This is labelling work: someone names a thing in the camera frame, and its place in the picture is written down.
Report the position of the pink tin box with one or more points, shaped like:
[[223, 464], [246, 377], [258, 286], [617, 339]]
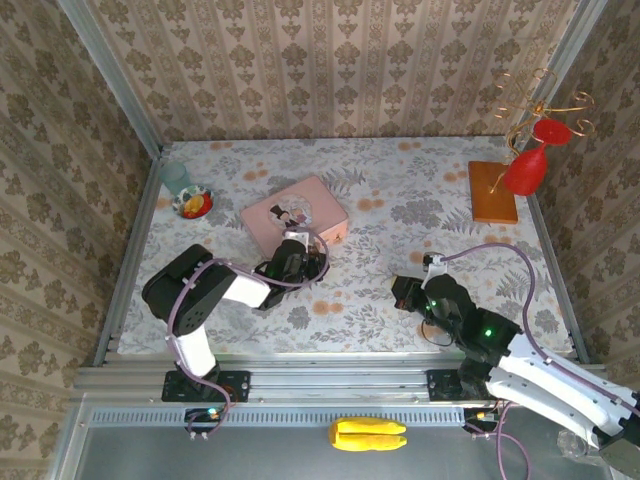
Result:
[[320, 200]]

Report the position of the floral table mat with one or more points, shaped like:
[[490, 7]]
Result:
[[375, 320]]

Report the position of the small patterned dish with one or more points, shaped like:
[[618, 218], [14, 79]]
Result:
[[192, 202]]

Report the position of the black connector board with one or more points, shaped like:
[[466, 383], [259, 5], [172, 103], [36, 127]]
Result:
[[200, 420], [480, 417]]

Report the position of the yellow banana bunch toy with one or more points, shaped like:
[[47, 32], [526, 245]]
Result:
[[367, 435]]

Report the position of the frosted glass cup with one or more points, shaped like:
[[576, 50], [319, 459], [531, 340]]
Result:
[[174, 175]]

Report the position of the red plastic goblet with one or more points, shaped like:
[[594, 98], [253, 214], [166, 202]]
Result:
[[525, 172]]

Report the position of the clear drinking glass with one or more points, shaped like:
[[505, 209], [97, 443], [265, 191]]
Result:
[[572, 445]]

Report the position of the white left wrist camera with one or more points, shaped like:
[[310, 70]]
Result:
[[298, 236]]

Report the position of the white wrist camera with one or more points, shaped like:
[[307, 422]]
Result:
[[435, 262], [298, 236]]

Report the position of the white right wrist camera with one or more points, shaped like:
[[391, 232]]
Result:
[[435, 262]]

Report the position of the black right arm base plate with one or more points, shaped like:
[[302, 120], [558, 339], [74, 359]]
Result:
[[442, 387]]

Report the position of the aluminium frame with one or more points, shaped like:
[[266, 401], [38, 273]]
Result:
[[325, 372]]

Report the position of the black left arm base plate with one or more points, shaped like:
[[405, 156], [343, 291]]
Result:
[[235, 387]]

